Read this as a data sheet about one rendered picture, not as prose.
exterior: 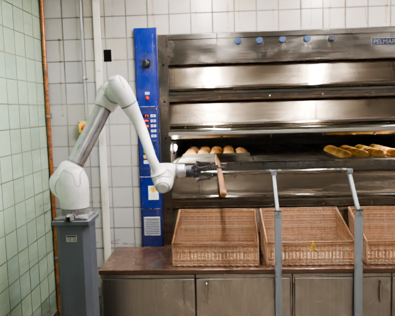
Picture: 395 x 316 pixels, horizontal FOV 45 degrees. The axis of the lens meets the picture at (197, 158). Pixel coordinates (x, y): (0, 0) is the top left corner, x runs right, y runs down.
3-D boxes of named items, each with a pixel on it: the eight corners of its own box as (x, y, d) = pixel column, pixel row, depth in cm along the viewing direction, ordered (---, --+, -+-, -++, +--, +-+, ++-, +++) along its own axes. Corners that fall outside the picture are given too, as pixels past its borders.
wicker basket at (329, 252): (258, 244, 346) (258, 207, 343) (337, 243, 344) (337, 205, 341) (265, 266, 298) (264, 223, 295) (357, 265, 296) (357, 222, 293)
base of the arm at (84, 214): (51, 223, 249) (50, 212, 248) (64, 214, 271) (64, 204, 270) (85, 222, 248) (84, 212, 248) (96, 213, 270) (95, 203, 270)
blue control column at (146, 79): (172, 247, 548) (165, 57, 526) (185, 247, 547) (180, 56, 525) (145, 321, 356) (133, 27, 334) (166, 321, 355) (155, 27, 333)
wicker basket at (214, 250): (179, 245, 350) (178, 208, 347) (256, 244, 346) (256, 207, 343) (170, 267, 302) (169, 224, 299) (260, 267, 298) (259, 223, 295)
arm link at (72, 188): (64, 211, 250) (61, 170, 248) (55, 205, 266) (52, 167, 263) (94, 207, 258) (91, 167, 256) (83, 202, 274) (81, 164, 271)
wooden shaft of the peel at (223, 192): (227, 197, 211) (227, 190, 211) (220, 197, 211) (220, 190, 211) (218, 157, 381) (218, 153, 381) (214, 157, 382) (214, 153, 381)
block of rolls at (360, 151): (322, 151, 414) (322, 144, 413) (378, 150, 411) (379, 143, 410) (339, 158, 353) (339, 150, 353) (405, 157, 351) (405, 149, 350)
